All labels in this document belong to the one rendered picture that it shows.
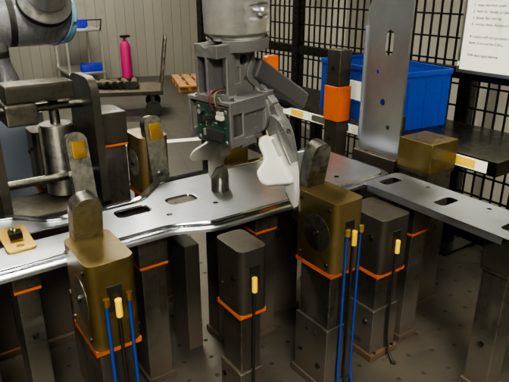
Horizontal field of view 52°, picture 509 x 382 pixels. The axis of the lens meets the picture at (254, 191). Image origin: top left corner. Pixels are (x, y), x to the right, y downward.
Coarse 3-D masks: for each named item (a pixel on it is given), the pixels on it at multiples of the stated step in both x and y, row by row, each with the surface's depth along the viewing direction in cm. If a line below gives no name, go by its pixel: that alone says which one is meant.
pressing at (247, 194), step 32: (256, 160) 107; (352, 160) 108; (160, 192) 91; (192, 192) 91; (256, 192) 91; (0, 224) 79; (32, 224) 79; (64, 224) 79; (128, 224) 79; (160, 224) 79; (192, 224) 80; (224, 224) 80; (0, 256) 70; (32, 256) 70; (64, 256) 70
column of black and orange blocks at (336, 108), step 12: (336, 48) 122; (336, 60) 120; (348, 60) 120; (336, 72) 121; (348, 72) 121; (336, 84) 121; (348, 84) 123; (324, 96) 125; (336, 96) 122; (348, 96) 123; (324, 108) 126; (336, 108) 123; (348, 108) 125; (336, 120) 124; (324, 132) 128; (336, 132) 125; (336, 144) 126
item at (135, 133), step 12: (132, 132) 102; (132, 144) 101; (144, 144) 98; (132, 156) 102; (144, 156) 99; (132, 168) 104; (144, 168) 100; (132, 180) 105; (144, 180) 101; (168, 240) 109; (168, 252) 110; (168, 264) 110; (168, 276) 111; (168, 288) 112; (168, 300) 112
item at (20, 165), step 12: (0, 132) 114; (12, 132) 115; (24, 132) 116; (12, 144) 116; (24, 144) 117; (12, 156) 117; (24, 156) 118; (12, 168) 118; (24, 168) 119; (12, 180) 119; (12, 192) 120; (24, 192) 120; (36, 192) 121; (0, 216) 121
